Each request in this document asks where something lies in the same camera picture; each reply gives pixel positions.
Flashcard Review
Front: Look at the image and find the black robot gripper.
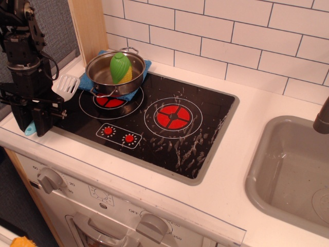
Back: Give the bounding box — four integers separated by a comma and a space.
1, 58, 59, 137

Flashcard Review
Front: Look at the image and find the white spatula with blue handle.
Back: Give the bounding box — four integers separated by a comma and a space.
24, 74, 80, 136

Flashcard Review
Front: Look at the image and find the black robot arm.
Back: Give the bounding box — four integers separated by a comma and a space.
1, 1, 66, 137

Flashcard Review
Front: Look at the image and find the blue cloth under pot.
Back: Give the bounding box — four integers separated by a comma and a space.
78, 48, 152, 100

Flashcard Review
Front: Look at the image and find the red left stove knob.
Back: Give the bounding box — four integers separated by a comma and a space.
103, 127, 113, 135

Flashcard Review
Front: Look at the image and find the red stove knob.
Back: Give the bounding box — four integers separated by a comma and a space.
124, 135, 135, 143
103, 127, 113, 135

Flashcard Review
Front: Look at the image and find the red right stove knob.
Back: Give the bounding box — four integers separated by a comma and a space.
124, 135, 135, 143

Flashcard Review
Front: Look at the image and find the silver metal pot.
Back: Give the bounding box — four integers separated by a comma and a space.
85, 48, 147, 97

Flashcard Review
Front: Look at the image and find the black toy stove top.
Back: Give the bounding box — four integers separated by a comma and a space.
54, 74, 239, 185

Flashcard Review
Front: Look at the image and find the grey timer knob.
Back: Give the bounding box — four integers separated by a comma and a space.
37, 168, 63, 194

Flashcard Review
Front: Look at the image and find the green and yellow toy corn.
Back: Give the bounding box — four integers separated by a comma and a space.
110, 52, 133, 84

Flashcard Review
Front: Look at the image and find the wooden side panel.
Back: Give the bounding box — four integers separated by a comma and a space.
68, 0, 108, 65

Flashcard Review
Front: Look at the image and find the orange object at corner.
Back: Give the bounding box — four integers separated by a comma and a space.
10, 236, 36, 247

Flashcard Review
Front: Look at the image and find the grey oven temperature knob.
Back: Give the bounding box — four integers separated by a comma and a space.
136, 214, 169, 244

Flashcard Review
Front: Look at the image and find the grey toy sink basin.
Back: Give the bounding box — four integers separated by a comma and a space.
245, 116, 328, 238

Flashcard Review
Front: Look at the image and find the grey faucet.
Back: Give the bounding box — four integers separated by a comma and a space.
313, 98, 329, 134

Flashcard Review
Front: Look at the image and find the grey oven door handle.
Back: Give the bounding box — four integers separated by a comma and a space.
71, 213, 143, 246

